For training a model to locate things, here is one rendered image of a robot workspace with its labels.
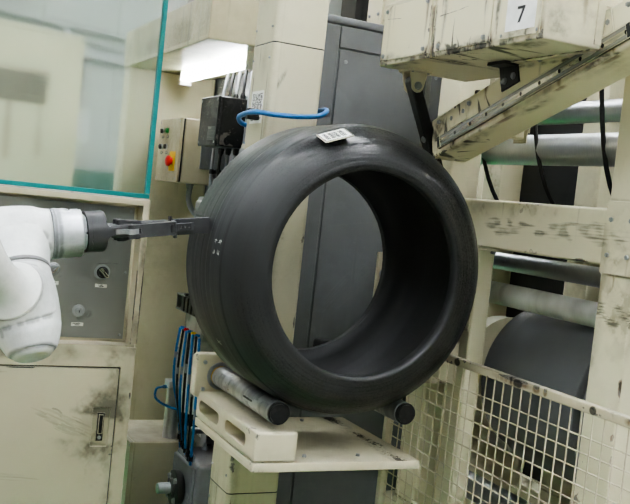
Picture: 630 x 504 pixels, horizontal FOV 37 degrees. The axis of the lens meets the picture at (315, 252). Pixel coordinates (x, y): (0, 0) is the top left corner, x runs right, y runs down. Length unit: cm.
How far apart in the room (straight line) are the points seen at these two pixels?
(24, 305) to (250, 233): 42
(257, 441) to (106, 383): 71
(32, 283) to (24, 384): 85
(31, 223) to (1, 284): 19
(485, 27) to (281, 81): 51
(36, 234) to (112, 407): 87
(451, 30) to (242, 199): 58
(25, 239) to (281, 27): 82
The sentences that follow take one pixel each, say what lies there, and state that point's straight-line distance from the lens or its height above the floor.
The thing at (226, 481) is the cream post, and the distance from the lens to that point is 226.
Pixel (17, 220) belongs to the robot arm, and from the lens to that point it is 170.
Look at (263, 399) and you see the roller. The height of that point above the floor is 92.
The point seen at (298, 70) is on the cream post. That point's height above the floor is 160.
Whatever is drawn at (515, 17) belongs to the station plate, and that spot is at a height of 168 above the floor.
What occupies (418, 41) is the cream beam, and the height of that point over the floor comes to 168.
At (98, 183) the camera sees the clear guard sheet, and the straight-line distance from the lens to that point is 242.
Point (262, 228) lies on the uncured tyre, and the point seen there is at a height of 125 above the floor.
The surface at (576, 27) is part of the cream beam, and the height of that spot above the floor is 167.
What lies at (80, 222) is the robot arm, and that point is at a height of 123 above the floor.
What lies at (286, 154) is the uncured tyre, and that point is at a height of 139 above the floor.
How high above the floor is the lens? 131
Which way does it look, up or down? 3 degrees down
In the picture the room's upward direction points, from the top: 6 degrees clockwise
